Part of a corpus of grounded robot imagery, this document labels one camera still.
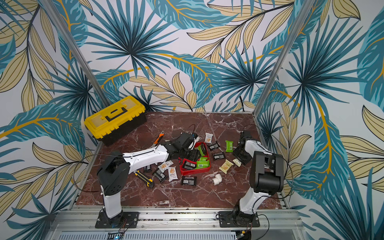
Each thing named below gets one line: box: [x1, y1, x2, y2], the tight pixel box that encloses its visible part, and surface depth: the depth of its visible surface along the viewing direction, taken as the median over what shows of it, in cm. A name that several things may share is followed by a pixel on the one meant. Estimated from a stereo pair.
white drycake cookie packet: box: [168, 166, 179, 182], surface depth 90 cm
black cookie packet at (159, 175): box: [153, 169, 166, 182], surface depth 89 cm
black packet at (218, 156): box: [213, 152, 225, 161], surface depth 97 cm
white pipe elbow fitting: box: [212, 173, 223, 186], surface depth 86 cm
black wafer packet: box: [181, 176, 198, 186], surface depth 87 cm
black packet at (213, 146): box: [208, 142, 219, 150], surface depth 102 cm
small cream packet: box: [232, 158, 242, 167], surface depth 95 cm
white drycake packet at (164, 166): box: [157, 160, 174, 173], surface depth 92 cm
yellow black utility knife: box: [133, 170, 154, 188], surface depth 86 cm
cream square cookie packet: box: [218, 159, 234, 175], surface depth 92 cm
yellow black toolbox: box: [84, 96, 147, 146], surface depth 96 cm
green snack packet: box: [196, 160, 210, 169], surface depth 92 cm
